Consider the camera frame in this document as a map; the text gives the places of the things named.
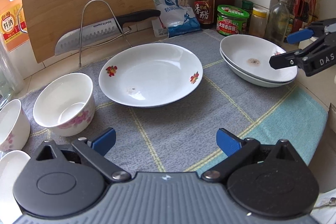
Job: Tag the yellow lid spice jar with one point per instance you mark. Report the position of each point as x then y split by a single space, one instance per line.
258 22

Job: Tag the orange cooking wine jug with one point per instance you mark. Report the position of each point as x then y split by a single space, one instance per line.
13 24

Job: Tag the white bowl pink flowers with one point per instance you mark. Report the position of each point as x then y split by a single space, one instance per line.
15 127
66 106

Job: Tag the grey checked dish mat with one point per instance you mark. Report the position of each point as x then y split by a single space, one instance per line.
181 136

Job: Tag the plate with food stain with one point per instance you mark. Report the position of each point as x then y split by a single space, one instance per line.
251 55

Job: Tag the red label sauce bottle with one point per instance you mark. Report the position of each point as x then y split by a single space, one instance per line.
304 14

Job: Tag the clear bottle red cap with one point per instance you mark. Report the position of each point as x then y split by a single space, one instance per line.
277 23

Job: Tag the green cap small jar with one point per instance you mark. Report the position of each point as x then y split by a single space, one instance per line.
248 7

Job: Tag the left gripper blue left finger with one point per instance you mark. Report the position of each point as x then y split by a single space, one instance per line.
92 152

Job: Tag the wire cutting board stand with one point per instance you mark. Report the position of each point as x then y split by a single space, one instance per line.
103 28

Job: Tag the green lid sauce jar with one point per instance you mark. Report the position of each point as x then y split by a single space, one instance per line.
231 20

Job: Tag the plain white front bowl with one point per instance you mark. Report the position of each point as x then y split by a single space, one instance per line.
11 166

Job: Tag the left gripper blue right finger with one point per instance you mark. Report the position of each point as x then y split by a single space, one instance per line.
239 153

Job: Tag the glass jar with label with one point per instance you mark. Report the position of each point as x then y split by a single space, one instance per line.
6 90

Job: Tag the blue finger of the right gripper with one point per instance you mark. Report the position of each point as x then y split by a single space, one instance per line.
299 36
288 59

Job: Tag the white plate fruit print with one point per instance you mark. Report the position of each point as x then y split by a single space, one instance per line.
252 79
150 75

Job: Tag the white plate back fruit print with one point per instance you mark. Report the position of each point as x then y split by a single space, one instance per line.
150 75

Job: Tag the blue white salt bag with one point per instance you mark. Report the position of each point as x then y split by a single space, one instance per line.
174 20

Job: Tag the santoku kitchen knife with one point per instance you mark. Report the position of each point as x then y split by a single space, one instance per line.
70 40

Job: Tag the tall plastic wrap roll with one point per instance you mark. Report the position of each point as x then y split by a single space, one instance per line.
10 70

